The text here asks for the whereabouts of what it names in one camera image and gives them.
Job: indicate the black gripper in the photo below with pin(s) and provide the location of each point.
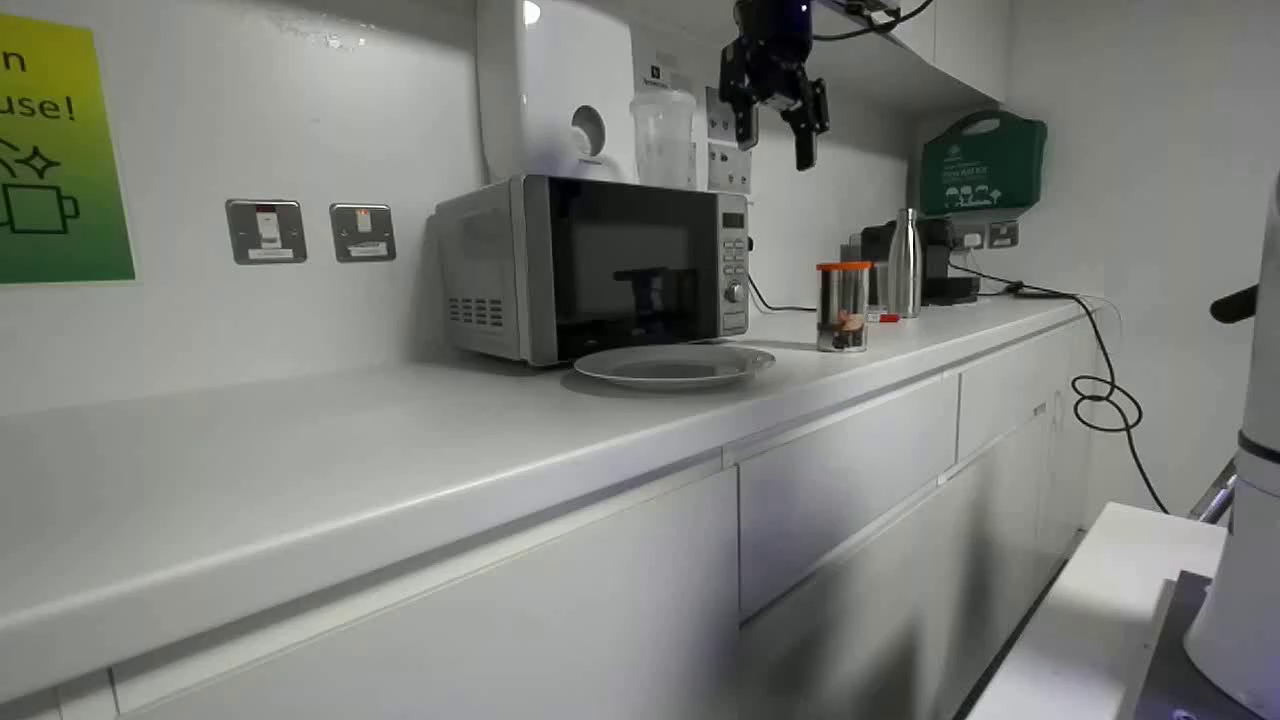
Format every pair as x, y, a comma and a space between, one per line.
768, 44

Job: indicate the clear plastic container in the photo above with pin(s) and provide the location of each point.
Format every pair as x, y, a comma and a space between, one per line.
665, 137

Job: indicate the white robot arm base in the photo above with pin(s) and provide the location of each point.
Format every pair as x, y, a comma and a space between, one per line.
1244, 562

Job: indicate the silver microwave with black door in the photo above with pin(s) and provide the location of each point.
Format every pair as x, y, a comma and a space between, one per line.
586, 265

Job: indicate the stainless steel bottle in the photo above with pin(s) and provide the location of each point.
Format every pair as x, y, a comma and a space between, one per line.
905, 265

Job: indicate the glass jar with orange lid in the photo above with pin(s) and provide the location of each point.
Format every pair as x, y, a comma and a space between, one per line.
841, 305

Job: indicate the green first aid box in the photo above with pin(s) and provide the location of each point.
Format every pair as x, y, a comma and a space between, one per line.
983, 160

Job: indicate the black coffee machine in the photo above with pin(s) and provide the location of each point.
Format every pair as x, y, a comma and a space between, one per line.
946, 260

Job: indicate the white round plate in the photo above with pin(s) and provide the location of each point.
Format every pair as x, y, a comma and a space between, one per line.
674, 367

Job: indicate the white cabinet drawer front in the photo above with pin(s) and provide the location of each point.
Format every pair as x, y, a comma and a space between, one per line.
846, 484

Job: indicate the white side table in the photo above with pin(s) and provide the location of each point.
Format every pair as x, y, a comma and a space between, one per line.
1094, 622

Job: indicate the white wall switch panel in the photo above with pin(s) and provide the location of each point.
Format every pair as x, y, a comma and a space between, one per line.
728, 167

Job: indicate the white wall water boiler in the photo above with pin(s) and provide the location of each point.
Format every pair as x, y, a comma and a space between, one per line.
555, 84

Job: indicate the small steel wall outlet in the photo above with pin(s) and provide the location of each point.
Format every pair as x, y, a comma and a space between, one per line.
1003, 234

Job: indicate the steel wall socket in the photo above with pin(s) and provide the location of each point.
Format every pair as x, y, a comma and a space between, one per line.
363, 234
264, 230

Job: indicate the green yellow wall poster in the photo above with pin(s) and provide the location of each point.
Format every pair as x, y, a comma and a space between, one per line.
54, 155

